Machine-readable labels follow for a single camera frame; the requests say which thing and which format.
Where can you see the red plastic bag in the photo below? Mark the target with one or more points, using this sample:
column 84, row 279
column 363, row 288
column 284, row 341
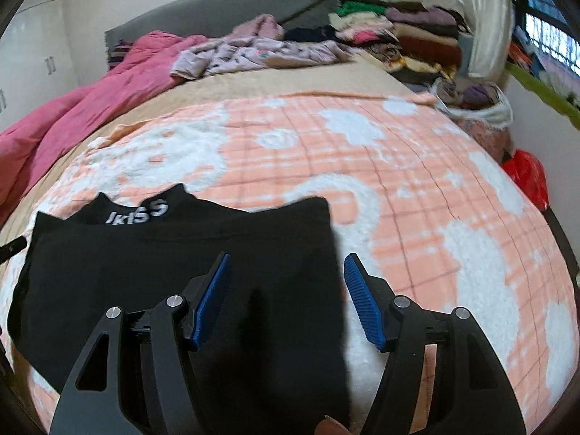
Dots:
column 527, row 172

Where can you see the grey headboard cover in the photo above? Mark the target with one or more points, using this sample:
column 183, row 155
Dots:
column 215, row 18

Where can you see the pink quilt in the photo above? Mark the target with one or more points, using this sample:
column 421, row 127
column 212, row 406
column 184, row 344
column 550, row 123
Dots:
column 31, row 146

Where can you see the white curtain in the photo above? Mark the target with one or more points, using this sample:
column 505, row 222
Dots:
column 491, row 23

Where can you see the black IKISS shirt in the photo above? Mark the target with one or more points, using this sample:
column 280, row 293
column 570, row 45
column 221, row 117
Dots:
column 274, row 361

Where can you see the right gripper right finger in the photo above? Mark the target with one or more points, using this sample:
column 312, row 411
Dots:
column 471, row 394

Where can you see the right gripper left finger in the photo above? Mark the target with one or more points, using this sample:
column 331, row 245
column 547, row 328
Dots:
column 134, row 375

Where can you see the white wardrobe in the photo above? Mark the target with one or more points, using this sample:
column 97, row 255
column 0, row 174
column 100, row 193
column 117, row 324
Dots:
column 36, row 60

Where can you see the white bag of clothes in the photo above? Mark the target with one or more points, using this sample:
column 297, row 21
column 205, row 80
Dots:
column 473, row 101

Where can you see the pile of folded clothes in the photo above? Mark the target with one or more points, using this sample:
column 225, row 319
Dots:
column 414, row 42

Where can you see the green fabric strip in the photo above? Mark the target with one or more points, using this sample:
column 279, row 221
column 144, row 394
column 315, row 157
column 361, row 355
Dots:
column 546, row 94

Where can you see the striped dark garment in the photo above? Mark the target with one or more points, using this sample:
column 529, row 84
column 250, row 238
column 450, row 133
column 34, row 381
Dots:
column 117, row 53

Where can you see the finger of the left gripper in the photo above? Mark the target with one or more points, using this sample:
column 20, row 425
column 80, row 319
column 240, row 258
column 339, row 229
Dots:
column 12, row 248

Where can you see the right hand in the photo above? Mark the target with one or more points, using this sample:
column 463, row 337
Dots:
column 330, row 426

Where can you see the window with bars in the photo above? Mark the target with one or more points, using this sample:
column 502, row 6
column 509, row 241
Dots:
column 548, row 31

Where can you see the lilac crumpled garment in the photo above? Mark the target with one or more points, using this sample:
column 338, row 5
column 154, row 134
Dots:
column 256, row 45

